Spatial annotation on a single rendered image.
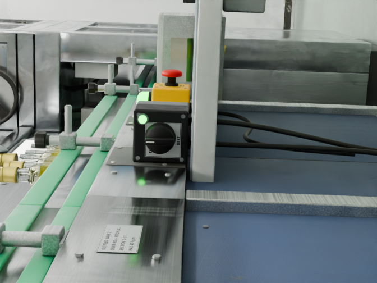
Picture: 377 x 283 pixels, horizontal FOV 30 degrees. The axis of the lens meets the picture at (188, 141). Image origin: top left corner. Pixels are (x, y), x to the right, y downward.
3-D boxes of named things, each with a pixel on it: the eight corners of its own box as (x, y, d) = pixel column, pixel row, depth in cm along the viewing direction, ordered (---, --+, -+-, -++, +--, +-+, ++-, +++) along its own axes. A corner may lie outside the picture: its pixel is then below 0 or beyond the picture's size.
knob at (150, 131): (175, 153, 102) (174, 158, 99) (144, 151, 102) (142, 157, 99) (176, 122, 101) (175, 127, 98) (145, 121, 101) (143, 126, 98)
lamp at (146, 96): (152, 113, 136) (137, 112, 136) (153, 89, 135) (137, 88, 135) (151, 117, 132) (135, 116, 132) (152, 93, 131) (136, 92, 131)
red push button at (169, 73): (161, 85, 135) (161, 68, 134) (182, 86, 135) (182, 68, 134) (160, 88, 131) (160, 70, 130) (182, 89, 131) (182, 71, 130)
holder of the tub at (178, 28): (191, 112, 198) (163, 111, 198) (194, 13, 192) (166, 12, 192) (191, 124, 181) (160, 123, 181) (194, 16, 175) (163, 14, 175)
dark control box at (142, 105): (189, 152, 111) (136, 150, 111) (192, 101, 109) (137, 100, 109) (189, 165, 103) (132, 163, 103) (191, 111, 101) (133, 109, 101)
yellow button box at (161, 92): (191, 119, 138) (152, 117, 138) (192, 81, 136) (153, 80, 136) (191, 126, 131) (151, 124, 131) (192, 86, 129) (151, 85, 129)
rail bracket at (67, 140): (116, 147, 120) (37, 145, 120) (116, 105, 118) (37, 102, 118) (114, 153, 116) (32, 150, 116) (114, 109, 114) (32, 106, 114)
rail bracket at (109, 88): (137, 130, 180) (88, 128, 180) (139, 64, 176) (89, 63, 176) (136, 133, 177) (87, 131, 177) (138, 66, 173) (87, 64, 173)
